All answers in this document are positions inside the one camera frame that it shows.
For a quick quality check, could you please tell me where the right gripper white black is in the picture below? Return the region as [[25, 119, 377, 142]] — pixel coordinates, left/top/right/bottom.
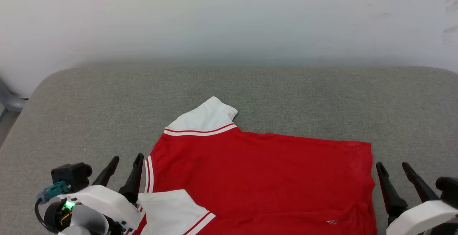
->
[[375, 162, 458, 235]]

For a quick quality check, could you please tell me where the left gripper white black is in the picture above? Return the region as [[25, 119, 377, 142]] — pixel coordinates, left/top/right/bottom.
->
[[57, 153, 145, 235]]

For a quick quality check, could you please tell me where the red white basketball jersey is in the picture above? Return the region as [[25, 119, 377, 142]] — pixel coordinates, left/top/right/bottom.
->
[[125, 96, 379, 235]]

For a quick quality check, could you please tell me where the grey metal tube leg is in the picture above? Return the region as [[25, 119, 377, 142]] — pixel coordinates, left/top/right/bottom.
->
[[0, 80, 28, 113]]

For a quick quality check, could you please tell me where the grey fabric sofa seat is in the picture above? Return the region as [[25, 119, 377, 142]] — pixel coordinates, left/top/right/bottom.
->
[[0, 66, 458, 235]]

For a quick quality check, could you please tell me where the teal cable connector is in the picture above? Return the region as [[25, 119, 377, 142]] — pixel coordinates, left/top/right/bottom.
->
[[36, 180, 71, 205]]

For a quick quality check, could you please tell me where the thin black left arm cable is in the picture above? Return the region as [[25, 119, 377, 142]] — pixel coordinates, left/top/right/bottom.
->
[[34, 197, 58, 234]]

